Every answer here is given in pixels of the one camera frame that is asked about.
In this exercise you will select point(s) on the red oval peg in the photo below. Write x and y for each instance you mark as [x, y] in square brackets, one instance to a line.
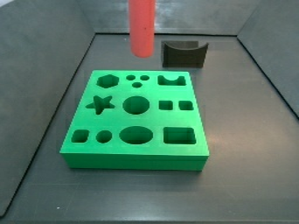
[141, 27]

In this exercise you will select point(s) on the green shape sorter block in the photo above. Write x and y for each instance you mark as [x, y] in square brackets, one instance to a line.
[136, 122]

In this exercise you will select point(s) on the dark grey curved block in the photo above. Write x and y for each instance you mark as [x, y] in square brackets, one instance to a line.
[182, 54]

